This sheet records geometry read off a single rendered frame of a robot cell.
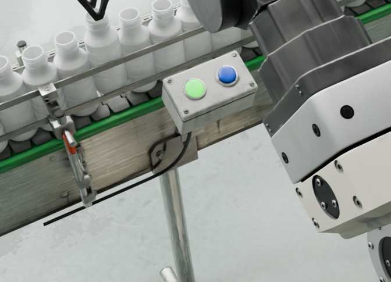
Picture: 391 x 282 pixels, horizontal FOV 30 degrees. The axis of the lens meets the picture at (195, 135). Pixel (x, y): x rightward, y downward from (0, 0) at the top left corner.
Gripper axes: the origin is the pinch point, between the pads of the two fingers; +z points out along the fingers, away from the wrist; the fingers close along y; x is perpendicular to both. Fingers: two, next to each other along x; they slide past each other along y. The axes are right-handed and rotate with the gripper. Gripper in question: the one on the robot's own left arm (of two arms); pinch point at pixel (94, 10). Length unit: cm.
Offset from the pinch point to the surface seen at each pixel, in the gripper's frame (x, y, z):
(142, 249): 7, -34, 120
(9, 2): 8, -186, 120
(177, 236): 7, 2, 68
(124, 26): 4.5, 0.5, 5.0
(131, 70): 3.8, 1.5, 14.1
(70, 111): -9.1, 3.5, 16.1
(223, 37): 22.1, 2.7, 13.9
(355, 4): 52, 2, 19
